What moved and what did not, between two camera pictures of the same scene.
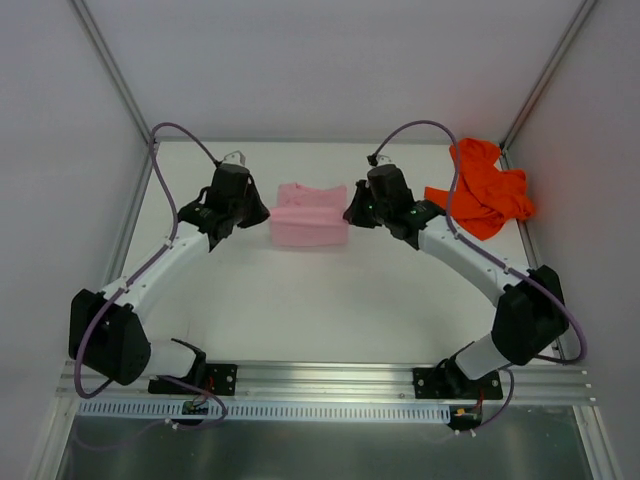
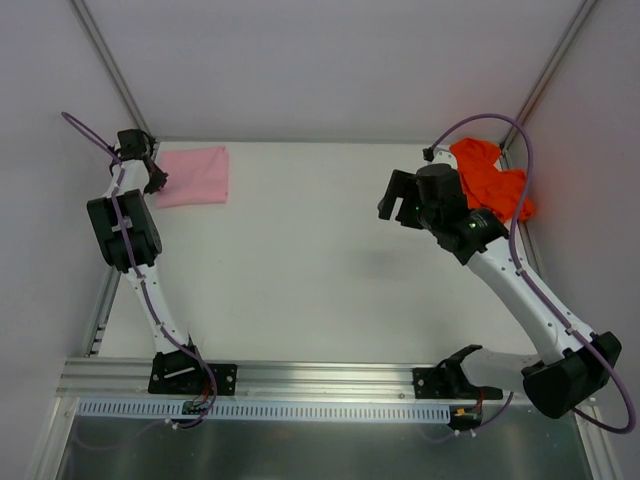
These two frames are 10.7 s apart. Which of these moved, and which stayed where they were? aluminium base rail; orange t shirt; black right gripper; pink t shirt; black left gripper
Moved: pink t shirt; black right gripper; black left gripper
Stayed: orange t shirt; aluminium base rail
